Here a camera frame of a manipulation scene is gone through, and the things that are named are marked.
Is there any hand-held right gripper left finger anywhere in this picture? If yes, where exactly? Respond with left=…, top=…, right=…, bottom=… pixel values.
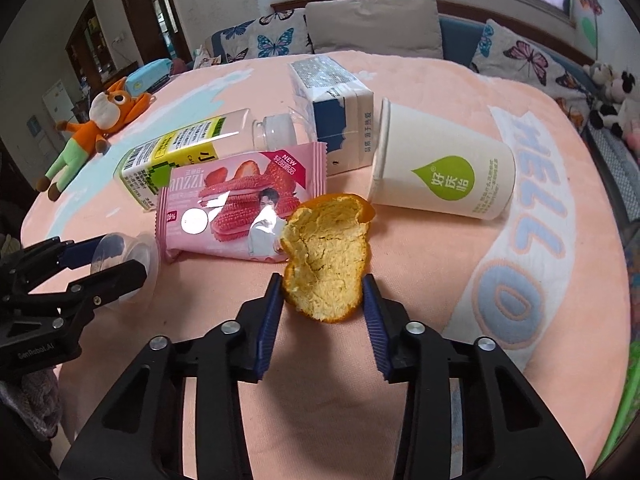
left=59, top=272, right=286, bottom=480

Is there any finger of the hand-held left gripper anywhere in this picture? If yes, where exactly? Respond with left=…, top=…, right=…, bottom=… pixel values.
left=15, top=236, right=108, bottom=286
left=30, top=259, right=148, bottom=331

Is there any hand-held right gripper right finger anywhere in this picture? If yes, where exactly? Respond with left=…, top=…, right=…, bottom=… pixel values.
left=361, top=274, right=586, bottom=480

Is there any small clear plastic cup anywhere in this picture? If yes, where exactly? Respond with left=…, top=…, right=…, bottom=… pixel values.
left=90, top=232, right=161, bottom=306

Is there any orange peel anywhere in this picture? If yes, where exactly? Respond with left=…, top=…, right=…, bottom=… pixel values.
left=279, top=192, right=376, bottom=324

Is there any green plastic basket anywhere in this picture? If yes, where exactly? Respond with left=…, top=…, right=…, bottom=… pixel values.
left=597, top=380, right=640, bottom=471

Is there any orange fox plush toy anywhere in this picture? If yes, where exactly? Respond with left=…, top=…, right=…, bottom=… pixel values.
left=36, top=76, right=153, bottom=202

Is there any bottle with green yellow label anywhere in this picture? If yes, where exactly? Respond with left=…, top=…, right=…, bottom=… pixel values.
left=114, top=108, right=296, bottom=211

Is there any pink snack wrapper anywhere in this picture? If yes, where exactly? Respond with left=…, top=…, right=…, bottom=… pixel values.
left=154, top=141, right=328, bottom=264

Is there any white paper cup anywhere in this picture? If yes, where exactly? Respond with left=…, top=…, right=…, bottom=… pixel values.
left=367, top=97, right=516, bottom=221

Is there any dark wooden cabinet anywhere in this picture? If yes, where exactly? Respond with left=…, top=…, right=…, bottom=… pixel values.
left=65, top=0, right=104, bottom=82

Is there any white and blue milk carton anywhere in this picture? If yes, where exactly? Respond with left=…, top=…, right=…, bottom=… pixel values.
left=289, top=56, right=375, bottom=177

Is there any butterfly print pillow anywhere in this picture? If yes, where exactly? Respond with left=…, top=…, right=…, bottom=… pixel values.
left=470, top=19, right=608, bottom=106
left=210, top=8, right=313, bottom=63

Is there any black white patterned cloth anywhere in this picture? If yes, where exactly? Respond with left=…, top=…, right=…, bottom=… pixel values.
left=585, top=125, right=640, bottom=221

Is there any grey cushion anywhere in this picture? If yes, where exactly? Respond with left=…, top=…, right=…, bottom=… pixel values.
left=305, top=0, right=445, bottom=59

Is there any grey white plush toy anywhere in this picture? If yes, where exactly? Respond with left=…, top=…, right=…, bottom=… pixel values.
left=582, top=62, right=615, bottom=92

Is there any black white cow plush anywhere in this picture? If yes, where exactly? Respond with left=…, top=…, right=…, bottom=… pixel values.
left=590, top=72, right=640, bottom=133

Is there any brown door frame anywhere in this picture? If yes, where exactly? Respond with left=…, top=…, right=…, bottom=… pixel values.
left=115, top=0, right=193, bottom=63

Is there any green wall sticker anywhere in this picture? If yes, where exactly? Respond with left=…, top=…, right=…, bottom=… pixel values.
left=580, top=10, right=600, bottom=57

